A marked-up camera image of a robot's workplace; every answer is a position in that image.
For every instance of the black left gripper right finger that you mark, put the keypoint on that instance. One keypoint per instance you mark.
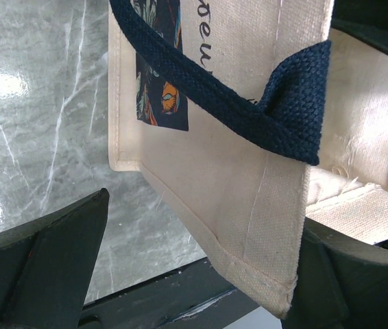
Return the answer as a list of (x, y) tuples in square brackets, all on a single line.
[(342, 282)]

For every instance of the beige canvas tote bag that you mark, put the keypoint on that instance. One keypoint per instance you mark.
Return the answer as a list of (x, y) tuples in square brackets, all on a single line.
[(252, 119)]

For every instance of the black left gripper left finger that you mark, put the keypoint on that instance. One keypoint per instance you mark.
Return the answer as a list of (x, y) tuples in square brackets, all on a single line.
[(46, 265)]

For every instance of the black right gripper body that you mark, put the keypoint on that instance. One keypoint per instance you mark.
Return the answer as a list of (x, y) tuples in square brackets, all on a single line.
[(364, 20)]

